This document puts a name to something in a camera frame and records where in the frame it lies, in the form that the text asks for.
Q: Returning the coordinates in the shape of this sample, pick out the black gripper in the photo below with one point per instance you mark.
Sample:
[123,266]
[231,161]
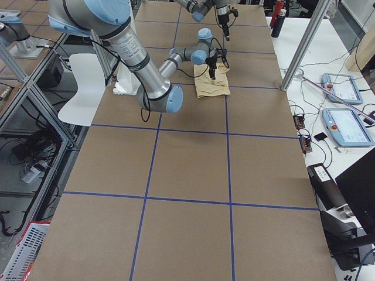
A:
[222,18]
[210,61]

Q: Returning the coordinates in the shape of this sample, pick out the cream long sleeve shirt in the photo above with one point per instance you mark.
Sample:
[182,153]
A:
[207,87]

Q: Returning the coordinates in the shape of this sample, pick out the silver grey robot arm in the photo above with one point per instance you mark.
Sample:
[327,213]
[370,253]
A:
[111,21]
[199,10]

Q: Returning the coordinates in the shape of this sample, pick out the black water bottle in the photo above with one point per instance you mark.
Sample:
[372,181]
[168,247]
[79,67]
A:
[278,23]

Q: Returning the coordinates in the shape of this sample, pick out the red water bottle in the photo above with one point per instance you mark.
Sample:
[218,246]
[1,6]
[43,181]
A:
[277,8]

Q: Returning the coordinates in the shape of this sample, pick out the far blue teach pendant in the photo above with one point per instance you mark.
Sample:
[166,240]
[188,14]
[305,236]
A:
[342,86]

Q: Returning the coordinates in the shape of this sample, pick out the blue teach pendant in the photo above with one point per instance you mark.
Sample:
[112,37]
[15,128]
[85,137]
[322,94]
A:
[342,86]
[346,128]

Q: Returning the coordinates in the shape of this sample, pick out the white plastic chair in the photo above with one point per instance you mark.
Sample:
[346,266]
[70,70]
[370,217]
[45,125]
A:
[81,108]

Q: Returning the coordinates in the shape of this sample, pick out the near blue teach pendant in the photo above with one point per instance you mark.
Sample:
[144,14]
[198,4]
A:
[346,128]

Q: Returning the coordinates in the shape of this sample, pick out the reacher grabber stick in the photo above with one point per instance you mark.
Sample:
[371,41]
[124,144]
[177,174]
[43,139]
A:
[334,98]

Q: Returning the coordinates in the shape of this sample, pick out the black machine on table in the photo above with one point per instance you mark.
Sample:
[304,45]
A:
[348,211]

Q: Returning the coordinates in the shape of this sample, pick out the red plastic basket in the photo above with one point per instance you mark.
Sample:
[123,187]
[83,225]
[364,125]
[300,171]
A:
[26,251]

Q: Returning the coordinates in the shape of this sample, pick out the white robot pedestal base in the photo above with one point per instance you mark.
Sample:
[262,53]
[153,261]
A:
[126,79]

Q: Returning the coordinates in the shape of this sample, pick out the aluminium frame post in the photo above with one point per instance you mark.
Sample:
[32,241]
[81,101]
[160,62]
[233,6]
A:
[310,31]

